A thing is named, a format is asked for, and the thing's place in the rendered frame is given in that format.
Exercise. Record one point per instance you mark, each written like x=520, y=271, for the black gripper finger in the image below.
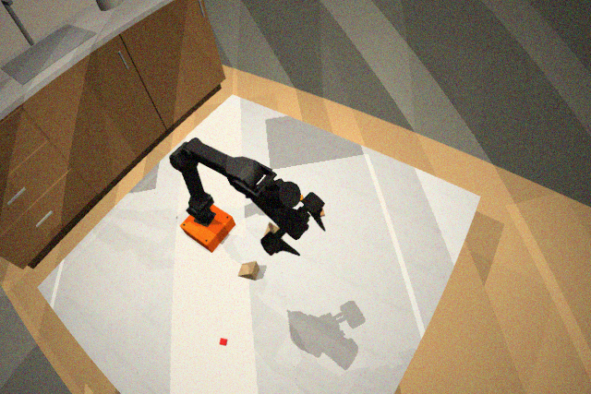
x=286, y=248
x=317, y=218

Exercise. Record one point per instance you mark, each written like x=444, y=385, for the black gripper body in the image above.
x=270, y=241

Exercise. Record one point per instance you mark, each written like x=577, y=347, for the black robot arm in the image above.
x=243, y=174

